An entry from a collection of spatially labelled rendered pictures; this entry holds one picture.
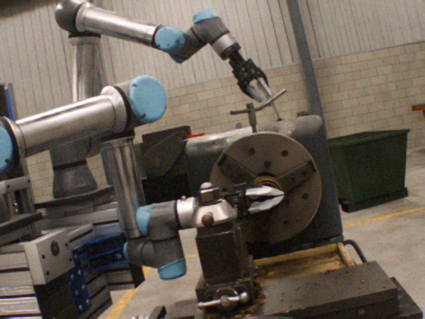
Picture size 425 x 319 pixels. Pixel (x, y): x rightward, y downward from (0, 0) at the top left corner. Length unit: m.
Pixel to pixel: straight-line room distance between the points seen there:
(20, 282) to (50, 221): 0.54
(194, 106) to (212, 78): 0.75
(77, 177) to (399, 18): 11.04
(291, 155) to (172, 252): 0.42
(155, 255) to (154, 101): 0.38
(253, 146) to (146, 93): 0.36
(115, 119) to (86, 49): 0.58
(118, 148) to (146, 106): 0.19
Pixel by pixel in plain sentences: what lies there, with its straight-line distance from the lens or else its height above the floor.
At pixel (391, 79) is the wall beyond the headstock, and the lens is 11.81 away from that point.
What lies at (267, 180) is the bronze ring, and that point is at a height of 1.12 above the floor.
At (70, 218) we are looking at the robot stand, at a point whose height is 1.09.
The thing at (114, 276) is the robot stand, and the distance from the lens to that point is 1.55.
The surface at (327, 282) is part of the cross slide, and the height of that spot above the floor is 0.97.
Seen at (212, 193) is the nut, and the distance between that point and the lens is 0.81.
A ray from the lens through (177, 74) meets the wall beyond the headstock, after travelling 11.56.
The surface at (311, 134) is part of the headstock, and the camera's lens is 1.55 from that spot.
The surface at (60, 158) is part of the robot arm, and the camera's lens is 1.57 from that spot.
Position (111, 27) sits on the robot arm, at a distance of 1.52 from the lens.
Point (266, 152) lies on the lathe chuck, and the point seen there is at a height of 1.18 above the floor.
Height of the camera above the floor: 1.26
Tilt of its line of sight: 3 degrees down
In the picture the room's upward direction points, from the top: 12 degrees counter-clockwise
